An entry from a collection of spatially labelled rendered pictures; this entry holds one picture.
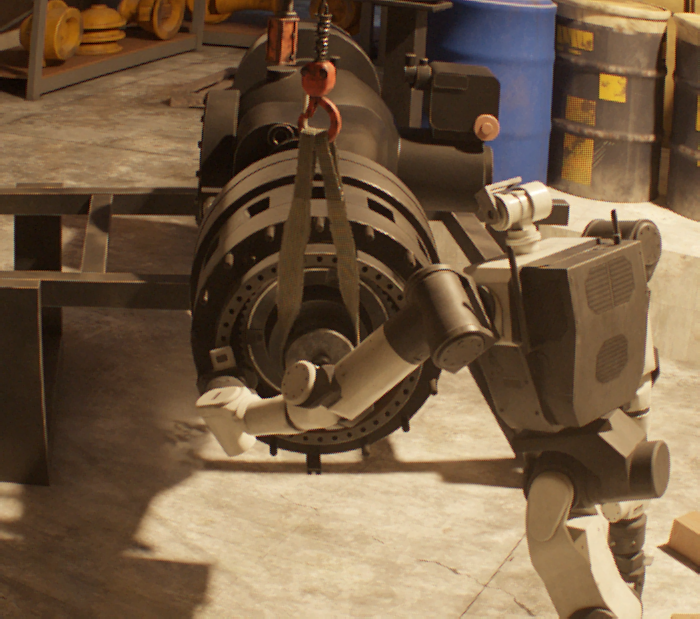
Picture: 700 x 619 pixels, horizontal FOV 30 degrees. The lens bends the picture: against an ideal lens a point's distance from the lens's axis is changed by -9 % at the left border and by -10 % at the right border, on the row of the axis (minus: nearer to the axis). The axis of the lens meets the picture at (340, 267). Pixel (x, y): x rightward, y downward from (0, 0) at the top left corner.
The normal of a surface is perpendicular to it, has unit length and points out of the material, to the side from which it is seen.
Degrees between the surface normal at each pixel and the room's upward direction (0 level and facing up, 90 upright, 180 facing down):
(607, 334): 89
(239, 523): 0
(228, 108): 34
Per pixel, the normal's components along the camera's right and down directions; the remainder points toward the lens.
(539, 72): 0.67, 0.27
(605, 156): -0.15, 0.29
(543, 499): -0.51, 0.23
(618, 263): 0.56, 0.01
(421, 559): 0.06, -0.95
